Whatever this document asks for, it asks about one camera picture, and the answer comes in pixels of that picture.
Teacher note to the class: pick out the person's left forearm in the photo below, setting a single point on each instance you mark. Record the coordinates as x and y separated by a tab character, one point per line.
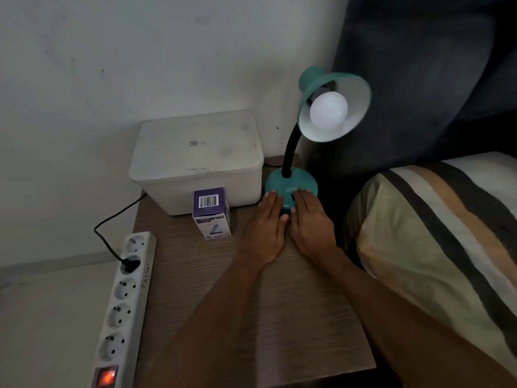
210	331

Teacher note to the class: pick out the striped pillow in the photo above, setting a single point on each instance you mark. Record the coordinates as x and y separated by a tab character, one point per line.
428	246

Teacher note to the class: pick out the white plastic storage box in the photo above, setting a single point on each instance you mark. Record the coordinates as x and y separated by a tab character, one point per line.
194	153

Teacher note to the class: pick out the dark upholstered headboard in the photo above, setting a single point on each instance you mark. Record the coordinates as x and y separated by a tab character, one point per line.
428	76

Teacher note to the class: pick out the white round light bulb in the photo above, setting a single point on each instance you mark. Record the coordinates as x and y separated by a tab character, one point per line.
328	110

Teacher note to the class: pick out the teal gooseneck desk lamp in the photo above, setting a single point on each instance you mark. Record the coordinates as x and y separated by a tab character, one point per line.
293	182

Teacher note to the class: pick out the person's left hand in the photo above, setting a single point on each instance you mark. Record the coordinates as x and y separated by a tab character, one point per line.
262	234

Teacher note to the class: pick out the person's right hand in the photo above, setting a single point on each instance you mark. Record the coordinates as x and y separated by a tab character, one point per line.
313	232

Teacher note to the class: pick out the purple and white carton box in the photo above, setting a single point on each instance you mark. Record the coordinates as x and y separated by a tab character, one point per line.
210	218

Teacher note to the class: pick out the person's left thumb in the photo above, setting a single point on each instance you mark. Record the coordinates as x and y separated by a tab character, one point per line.
284	228

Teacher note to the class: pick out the person's right forearm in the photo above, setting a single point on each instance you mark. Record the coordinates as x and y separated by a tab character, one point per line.
396	331

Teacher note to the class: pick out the white power strip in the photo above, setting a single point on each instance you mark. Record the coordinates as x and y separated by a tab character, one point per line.
123	311

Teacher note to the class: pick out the person's right thumb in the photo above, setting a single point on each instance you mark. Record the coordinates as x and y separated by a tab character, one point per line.
293	222

